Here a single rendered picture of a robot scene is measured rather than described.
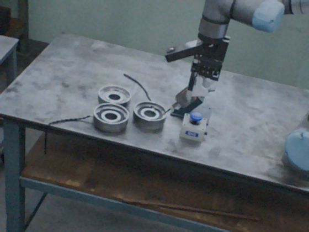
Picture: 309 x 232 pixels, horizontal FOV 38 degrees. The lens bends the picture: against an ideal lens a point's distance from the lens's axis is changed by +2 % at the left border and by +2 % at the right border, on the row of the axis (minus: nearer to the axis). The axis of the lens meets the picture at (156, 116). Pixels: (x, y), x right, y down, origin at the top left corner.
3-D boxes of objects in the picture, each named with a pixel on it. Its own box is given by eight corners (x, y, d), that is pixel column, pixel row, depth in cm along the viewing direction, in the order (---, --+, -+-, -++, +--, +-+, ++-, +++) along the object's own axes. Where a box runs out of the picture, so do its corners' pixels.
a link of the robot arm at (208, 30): (199, 20, 114) (203, 9, 121) (195, 37, 117) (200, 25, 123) (228, 27, 113) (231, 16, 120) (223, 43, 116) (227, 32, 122)
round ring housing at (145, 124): (161, 134, 135) (164, 124, 132) (128, 126, 135) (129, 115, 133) (167, 116, 143) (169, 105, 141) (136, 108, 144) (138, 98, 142)
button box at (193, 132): (179, 137, 135) (182, 124, 132) (182, 125, 141) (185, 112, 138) (204, 144, 134) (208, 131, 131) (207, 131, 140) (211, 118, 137)
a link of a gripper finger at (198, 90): (203, 110, 127) (211, 81, 123) (183, 105, 127) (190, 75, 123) (204, 106, 130) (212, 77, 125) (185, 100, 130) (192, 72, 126)
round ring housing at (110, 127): (129, 117, 139) (131, 106, 137) (124, 137, 130) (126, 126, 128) (96, 111, 139) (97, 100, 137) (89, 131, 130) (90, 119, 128)
